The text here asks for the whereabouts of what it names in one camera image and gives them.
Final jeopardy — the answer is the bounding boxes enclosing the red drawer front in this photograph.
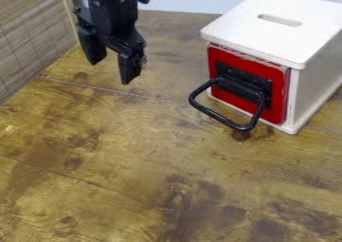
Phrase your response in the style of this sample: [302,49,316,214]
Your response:
[208,44,292,125]

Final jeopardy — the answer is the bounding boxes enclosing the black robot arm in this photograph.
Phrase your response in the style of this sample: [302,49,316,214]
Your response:
[73,0,150,84]

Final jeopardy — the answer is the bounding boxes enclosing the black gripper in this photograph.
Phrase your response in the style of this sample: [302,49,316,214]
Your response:
[75,0,146,85]

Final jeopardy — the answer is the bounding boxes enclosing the white wooden box cabinet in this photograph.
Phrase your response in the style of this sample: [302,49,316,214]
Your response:
[189,0,342,134]

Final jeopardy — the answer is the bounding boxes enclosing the black metal drawer handle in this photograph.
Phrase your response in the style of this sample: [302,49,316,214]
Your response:
[187,76,270,132]

